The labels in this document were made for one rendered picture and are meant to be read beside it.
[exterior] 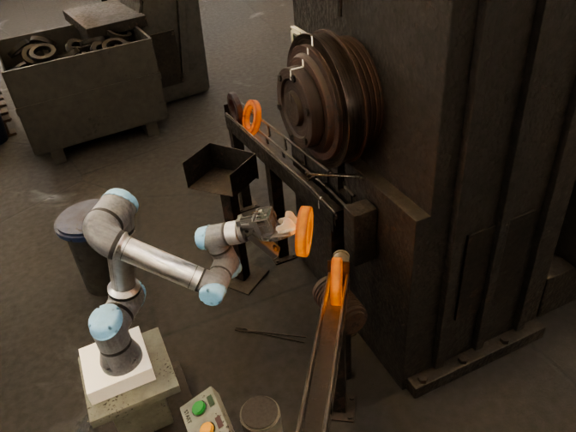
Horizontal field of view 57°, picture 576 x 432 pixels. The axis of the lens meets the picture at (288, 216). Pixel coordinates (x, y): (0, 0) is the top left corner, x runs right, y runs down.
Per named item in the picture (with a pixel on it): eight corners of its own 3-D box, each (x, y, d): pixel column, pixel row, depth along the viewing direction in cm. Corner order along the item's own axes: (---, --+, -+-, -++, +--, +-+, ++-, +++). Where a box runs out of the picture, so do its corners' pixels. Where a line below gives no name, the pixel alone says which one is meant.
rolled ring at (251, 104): (245, 141, 285) (250, 141, 286) (258, 122, 270) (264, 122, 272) (239, 112, 292) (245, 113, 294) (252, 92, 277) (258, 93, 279)
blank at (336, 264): (342, 301, 180) (332, 300, 181) (342, 255, 180) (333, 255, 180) (340, 310, 165) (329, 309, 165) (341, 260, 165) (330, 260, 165)
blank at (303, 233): (314, 196, 165) (303, 195, 165) (305, 225, 152) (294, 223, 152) (313, 238, 173) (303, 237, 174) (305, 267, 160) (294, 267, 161)
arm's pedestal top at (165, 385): (93, 429, 186) (89, 423, 184) (81, 363, 210) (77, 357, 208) (181, 392, 196) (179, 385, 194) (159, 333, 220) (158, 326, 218)
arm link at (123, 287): (102, 324, 196) (82, 206, 163) (119, 295, 208) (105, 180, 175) (134, 331, 195) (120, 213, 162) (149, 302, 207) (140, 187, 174)
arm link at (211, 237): (207, 242, 178) (197, 221, 173) (237, 237, 174) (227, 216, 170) (201, 257, 172) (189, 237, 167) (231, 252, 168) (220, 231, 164)
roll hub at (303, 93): (291, 126, 204) (285, 54, 188) (326, 158, 183) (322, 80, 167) (278, 129, 202) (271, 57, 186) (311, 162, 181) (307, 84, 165)
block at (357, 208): (367, 247, 208) (368, 196, 193) (378, 259, 202) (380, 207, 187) (343, 256, 204) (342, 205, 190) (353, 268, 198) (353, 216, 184)
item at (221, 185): (230, 257, 296) (209, 142, 253) (270, 271, 284) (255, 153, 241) (208, 280, 282) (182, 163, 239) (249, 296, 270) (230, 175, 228)
